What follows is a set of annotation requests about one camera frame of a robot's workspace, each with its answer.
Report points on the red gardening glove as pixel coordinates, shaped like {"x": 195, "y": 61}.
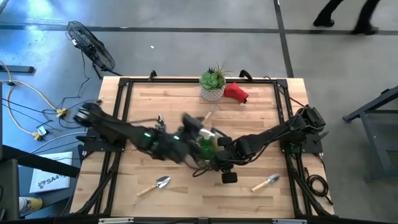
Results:
{"x": 234, "y": 92}

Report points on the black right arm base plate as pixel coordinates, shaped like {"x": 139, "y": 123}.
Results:
{"x": 311, "y": 146}

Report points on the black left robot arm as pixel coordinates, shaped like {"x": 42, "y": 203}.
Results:
{"x": 118, "y": 127}

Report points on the black floor fan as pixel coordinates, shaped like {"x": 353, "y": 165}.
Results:
{"x": 93, "y": 49}

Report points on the black floor bar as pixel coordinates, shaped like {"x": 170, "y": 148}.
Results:
{"x": 15, "y": 69}

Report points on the succulent in white patterned pot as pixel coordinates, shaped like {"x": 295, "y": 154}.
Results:
{"x": 213, "y": 84}

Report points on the person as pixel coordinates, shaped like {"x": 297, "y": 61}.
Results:
{"x": 342, "y": 15}

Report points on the white frame bracket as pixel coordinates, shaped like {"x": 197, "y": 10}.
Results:
{"x": 289, "y": 221}
{"x": 115, "y": 220}

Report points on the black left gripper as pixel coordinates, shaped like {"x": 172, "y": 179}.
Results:
{"x": 191, "y": 124}

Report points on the grey metal bench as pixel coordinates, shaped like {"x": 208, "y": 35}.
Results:
{"x": 379, "y": 140}

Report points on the white printed box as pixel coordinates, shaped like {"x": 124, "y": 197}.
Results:
{"x": 51, "y": 174}

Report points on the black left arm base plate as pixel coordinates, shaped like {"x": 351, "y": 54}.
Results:
{"x": 93, "y": 144}

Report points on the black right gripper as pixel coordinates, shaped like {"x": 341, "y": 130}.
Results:
{"x": 228, "y": 158}

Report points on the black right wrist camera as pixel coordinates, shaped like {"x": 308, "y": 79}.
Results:
{"x": 229, "y": 177}

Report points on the yellow white can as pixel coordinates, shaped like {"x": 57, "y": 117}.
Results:
{"x": 31, "y": 204}

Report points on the green plastic spray bottle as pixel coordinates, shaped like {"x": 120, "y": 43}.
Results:
{"x": 207, "y": 146}

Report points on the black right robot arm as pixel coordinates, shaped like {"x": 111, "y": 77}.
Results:
{"x": 273, "y": 133}

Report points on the black table clamp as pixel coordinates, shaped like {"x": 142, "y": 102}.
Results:
{"x": 152, "y": 75}
{"x": 245, "y": 74}

